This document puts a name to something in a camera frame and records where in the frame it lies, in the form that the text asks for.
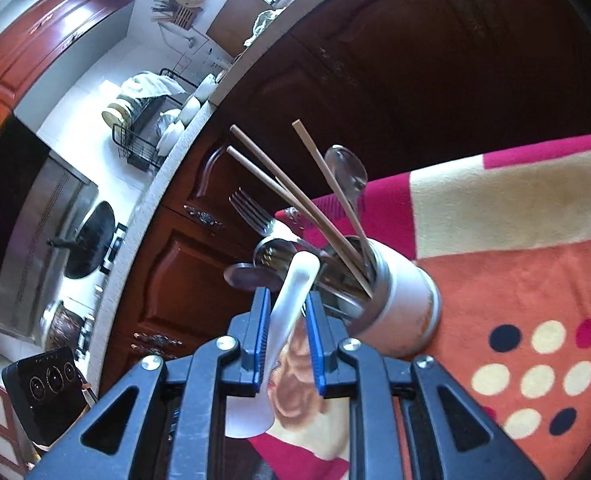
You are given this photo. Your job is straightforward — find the small steel spoon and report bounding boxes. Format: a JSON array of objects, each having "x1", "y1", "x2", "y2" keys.
[{"x1": 224, "y1": 263, "x2": 283, "y2": 292}]

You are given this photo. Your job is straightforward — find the wooden chopstick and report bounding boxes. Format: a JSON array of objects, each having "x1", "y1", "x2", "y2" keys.
[
  {"x1": 292, "y1": 119, "x2": 376, "y2": 266},
  {"x1": 227, "y1": 146, "x2": 373, "y2": 298},
  {"x1": 224, "y1": 145, "x2": 371, "y2": 302}
]

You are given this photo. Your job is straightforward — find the steel utensil holder cup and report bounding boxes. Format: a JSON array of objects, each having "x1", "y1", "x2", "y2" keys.
[{"x1": 314, "y1": 240, "x2": 442, "y2": 358}]

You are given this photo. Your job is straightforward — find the white plastic spoon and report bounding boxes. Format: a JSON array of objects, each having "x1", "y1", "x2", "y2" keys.
[{"x1": 225, "y1": 252, "x2": 320, "y2": 439}]

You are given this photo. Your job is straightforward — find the silver metal fork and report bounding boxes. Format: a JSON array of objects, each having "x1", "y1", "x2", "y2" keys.
[{"x1": 229, "y1": 188, "x2": 320, "y2": 254}]

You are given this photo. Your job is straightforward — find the long-handled steel spoon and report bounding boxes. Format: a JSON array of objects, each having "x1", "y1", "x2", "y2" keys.
[{"x1": 325, "y1": 144, "x2": 368, "y2": 218}]

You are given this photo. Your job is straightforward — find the black wok on stove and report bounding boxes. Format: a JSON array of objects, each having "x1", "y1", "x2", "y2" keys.
[{"x1": 47, "y1": 200, "x2": 116, "y2": 280}]

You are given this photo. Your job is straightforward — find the black induction cooker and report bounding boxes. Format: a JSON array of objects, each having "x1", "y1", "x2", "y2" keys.
[{"x1": 1, "y1": 347, "x2": 98, "y2": 457}]

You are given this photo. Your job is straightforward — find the red orange patterned blanket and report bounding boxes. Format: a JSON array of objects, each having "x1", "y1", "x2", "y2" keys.
[{"x1": 246, "y1": 130, "x2": 591, "y2": 480}]

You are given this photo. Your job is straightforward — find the black dish drying rack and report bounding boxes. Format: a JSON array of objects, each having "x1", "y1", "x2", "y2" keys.
[{"x1": 105, "y1": 68, "x2": 196, "y2": 172}]

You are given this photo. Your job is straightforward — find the white bowl on counter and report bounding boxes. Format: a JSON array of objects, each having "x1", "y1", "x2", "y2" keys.
[{"x1": 193, "y1": 74, "x2": 218, "y2": 104}]

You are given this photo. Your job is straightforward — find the white cloth on rack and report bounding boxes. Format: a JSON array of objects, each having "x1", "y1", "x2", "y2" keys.
[{"x1": 118, "y1": 72, "x2": 186, "y2": 104}]

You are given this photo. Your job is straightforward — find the wooden cutting board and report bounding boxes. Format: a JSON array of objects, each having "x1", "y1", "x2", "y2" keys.
[{"x1": 206, "y1": 0, "x2": 270, "y2": 58}]

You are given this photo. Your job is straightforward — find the wall chopstick holder basket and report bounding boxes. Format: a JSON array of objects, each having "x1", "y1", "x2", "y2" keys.
[{"x1": 151, "y1": 0, "x2": 203, "y2": 30}]

